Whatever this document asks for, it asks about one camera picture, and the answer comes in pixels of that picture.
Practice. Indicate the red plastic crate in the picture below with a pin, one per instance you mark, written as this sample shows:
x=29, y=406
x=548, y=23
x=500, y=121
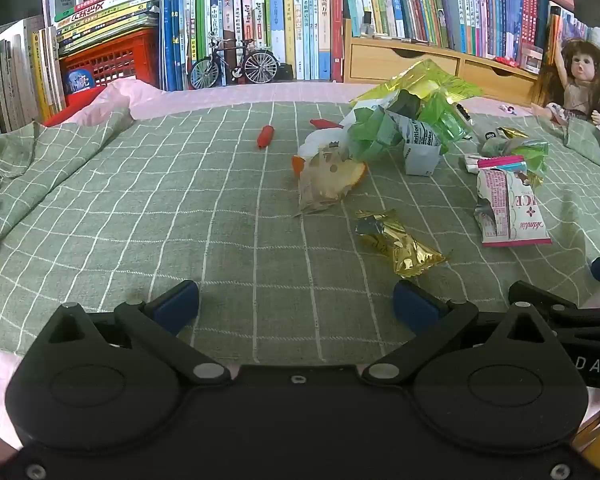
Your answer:
x=110, y=57

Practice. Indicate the green wrapper with white label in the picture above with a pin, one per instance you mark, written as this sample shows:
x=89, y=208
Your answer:
x=420, y=135

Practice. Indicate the small black-capped bottle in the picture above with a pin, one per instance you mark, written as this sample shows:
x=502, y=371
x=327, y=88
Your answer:
x=367, y=25

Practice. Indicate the pink and white snack packet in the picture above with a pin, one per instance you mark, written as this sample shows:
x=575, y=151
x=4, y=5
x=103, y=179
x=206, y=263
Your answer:
x=510, y=210

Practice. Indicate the green checked blanket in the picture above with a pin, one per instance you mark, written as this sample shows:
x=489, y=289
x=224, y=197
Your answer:
x=180, y=210

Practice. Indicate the doll with brown hair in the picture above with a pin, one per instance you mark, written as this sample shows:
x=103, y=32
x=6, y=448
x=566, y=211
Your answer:
x=577, y=75

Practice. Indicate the red wrapper scrap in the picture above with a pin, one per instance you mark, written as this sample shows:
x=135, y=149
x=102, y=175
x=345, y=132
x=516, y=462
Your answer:
x=325, y=123

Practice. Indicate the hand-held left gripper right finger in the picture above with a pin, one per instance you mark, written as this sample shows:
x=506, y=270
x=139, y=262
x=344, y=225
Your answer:
x=415, y=306

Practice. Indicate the pink bed sheet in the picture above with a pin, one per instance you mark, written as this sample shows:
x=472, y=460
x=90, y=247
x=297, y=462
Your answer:
x=205, y=96

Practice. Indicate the small white candy wrapper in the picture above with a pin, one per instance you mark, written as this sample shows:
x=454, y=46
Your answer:
x=508, y=109

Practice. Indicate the row of blue-green upright books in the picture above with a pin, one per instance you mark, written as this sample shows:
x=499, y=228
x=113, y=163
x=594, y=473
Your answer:
x=250, y=25

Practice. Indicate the pink striped flat wrapper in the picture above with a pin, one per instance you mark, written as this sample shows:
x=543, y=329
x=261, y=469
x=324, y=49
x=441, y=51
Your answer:
x=495, y=163

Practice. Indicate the white plastic wrapper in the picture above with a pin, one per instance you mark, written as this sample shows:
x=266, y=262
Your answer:
x=325, y=139

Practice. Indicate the row of books on organizer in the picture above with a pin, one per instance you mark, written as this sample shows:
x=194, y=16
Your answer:
x=430, y=0

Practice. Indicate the row of pale upright books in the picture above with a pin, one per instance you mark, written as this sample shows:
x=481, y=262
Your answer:
x=15, y=80

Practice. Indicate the orange and brown wrapper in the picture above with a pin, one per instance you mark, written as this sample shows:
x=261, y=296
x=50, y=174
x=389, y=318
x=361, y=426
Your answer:
x=330, y=180

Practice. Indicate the small green wrapper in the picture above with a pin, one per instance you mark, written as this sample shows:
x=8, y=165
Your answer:
x=532, y=157

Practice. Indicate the yellow-green cellophane wrapper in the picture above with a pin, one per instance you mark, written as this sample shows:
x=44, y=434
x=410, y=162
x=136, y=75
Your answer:
x=420, y=77

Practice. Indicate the pink flower ornament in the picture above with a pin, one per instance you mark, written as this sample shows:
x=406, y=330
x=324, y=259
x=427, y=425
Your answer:
x=505, y=62

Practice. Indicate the red cylindrical cap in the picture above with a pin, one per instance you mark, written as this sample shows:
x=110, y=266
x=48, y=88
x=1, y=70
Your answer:
x=265, y=136

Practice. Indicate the gold foil wrapper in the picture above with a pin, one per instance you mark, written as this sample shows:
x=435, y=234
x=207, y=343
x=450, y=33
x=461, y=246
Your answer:
x=400, y=245

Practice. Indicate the grey and gold wrapper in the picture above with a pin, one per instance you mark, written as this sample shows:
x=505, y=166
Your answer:
x=502, y=144

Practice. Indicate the stack of books on crate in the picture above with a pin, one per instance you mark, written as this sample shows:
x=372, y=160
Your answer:
x=105, y=15

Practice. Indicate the model bicycle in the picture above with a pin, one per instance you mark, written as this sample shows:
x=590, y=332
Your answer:
x=240, y=67

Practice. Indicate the wooden drawer organizer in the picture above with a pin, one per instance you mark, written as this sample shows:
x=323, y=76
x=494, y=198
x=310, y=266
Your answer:
x=405, y=62

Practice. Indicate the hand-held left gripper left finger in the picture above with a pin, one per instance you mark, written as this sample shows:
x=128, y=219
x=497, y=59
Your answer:
x=177, y=305

